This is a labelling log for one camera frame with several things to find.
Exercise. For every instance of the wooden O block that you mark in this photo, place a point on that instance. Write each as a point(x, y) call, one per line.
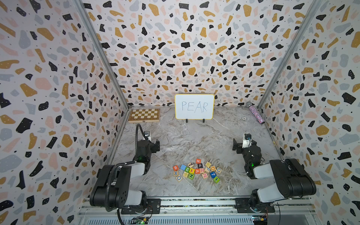
point(179, 178)

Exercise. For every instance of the blue 7 block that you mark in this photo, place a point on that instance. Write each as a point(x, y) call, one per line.
point(213, 175)

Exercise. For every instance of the green N block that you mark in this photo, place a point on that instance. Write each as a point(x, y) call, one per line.
point(191, 176)

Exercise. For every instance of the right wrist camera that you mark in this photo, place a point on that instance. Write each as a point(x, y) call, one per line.
point(247, 139)

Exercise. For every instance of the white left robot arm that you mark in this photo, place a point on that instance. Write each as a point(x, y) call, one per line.
point(112, 189)

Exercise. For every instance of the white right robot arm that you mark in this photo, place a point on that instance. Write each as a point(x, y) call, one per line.
point(291, 179)

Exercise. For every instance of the wooden pink N block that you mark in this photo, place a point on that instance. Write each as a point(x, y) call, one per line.
point(205, 175)

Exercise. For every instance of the red B block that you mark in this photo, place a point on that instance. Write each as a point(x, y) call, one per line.
point(175, 168)

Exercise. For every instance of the light blue block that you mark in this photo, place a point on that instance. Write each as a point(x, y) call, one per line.
point(183, 167)

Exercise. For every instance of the wooden yellow plus block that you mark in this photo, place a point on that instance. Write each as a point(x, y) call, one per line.
point(185, 174)

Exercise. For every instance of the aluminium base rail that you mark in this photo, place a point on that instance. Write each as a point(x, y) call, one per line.
point(222, 210)

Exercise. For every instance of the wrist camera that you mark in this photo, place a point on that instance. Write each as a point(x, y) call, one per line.
point(147, 135)
point(247, 139)

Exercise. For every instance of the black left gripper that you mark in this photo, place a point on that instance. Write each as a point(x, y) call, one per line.
point(154, 147)

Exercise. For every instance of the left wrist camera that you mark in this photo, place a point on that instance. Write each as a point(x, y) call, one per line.
point(147, 135)

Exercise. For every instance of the wooden chessboard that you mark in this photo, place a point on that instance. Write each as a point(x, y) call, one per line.
point(144, 115)

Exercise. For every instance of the green I block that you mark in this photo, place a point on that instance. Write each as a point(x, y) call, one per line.
point(216, 179)

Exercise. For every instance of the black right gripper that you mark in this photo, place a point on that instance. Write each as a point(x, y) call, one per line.
point(239, 147)

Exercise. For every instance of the yellow framed whiteboard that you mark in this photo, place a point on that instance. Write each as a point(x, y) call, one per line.
point(194, 106)

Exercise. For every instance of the pink glitter bottle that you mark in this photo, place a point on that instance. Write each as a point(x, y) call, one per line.
point(255, 112)

